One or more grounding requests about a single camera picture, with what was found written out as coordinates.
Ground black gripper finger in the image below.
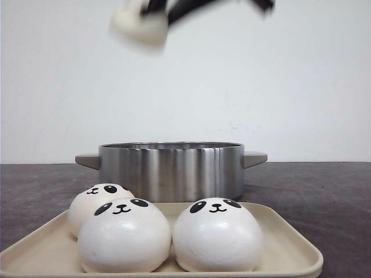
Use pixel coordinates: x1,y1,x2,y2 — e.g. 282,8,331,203
168,0,275,27
140,0,167,15

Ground panda bun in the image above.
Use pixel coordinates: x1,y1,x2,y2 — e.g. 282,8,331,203
77,198,171,273
67,183,134,238
172,197,264,272
108,1,168,49

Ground stainless steel pot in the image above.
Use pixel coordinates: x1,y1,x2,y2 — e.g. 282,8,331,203
75,142,268,202

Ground cream rectangular tray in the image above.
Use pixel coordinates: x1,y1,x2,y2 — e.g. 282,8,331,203
1,202,323,277

